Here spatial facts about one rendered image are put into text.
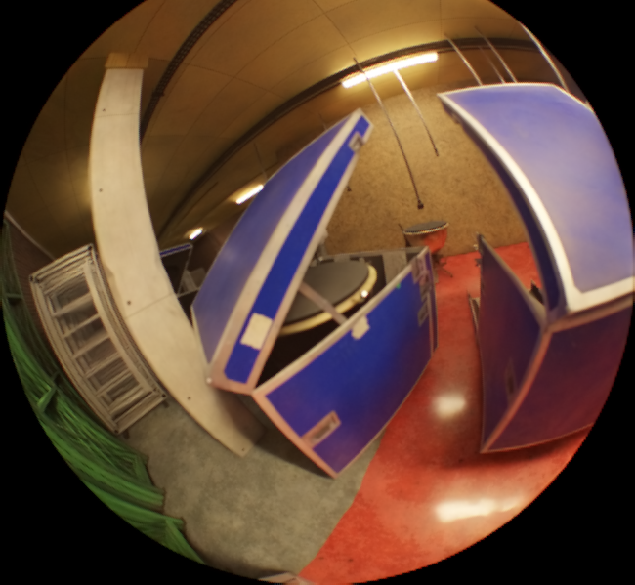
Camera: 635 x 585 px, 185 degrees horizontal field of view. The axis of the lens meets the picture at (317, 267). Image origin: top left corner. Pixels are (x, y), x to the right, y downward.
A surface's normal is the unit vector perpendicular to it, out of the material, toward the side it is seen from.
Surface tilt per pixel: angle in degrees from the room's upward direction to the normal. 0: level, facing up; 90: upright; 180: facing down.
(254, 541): 0
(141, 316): 90
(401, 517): 0
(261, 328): 90
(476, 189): 90
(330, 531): 0
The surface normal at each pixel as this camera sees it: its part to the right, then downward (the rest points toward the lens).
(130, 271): 0.83, -0.15
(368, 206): -0.47, 0.35
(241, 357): 0.62, -0.02
